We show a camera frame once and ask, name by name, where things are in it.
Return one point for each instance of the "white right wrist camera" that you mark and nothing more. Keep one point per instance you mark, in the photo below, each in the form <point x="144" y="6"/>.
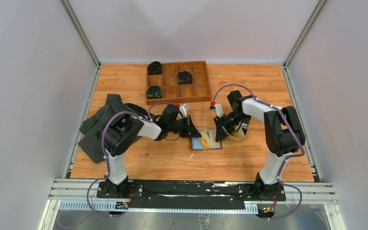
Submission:
<point x="217" y="108"/>

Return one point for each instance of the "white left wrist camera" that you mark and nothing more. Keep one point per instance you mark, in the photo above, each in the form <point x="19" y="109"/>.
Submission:
<point x="183" y="110"/>

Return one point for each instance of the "black coiled belt middle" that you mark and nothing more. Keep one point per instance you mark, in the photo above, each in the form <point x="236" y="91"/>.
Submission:
<point x="184" y="77"/>

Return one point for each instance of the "gold VIP card 8835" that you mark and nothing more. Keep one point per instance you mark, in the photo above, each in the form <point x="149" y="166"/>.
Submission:
<point x="207" y="140"/>

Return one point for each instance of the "yellow oval card tray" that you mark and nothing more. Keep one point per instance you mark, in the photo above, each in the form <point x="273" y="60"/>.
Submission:
<point x="241" y="130"/>

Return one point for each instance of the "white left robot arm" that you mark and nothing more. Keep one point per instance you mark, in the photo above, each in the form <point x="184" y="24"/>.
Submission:
<point x="125" y="127"/>

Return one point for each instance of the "black coiled belt top-left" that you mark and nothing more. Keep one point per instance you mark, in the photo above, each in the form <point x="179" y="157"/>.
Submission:
<point x="154" y="68"/>

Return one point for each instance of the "wooden compartment tray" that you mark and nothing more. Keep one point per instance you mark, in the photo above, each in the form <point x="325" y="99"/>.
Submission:
<point x="177" y="82"/>

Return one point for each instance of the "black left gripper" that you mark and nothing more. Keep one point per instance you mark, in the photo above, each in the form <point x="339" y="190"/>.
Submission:
<point x="189" y="130"/>

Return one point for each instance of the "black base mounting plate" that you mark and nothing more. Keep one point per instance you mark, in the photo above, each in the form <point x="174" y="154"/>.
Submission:
<point x="192" y="195"/>

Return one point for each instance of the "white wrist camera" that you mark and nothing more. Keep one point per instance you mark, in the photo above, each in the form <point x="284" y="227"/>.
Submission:
<point x="183" y="110"/>
<point x="217" y="108"/>

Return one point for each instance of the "brown leather card holder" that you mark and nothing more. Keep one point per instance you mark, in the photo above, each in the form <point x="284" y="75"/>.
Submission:
<point x="195" y="144"/>

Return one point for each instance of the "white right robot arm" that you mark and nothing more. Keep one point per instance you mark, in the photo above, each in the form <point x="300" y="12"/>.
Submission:
<point x="283" y="135"/>

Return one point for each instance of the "black-green coiled belt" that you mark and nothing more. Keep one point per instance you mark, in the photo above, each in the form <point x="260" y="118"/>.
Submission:
<point x="154" y="92"/>

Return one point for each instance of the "dark grey dotted cloth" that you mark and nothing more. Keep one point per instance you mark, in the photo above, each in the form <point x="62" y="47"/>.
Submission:
<point x="90" y="128"/>

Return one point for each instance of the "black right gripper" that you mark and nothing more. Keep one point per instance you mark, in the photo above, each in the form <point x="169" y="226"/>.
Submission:
<point x="223" y="130"/>

